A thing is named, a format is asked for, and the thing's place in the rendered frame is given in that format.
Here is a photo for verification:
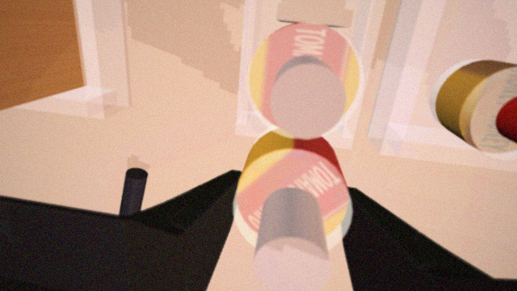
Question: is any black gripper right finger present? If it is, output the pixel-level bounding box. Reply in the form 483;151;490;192
343;187;517;291

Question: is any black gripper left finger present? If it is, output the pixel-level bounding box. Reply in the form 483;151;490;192
0;170;242;291

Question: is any dark grey cylinder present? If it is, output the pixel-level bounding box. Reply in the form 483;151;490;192
119;167;148;216

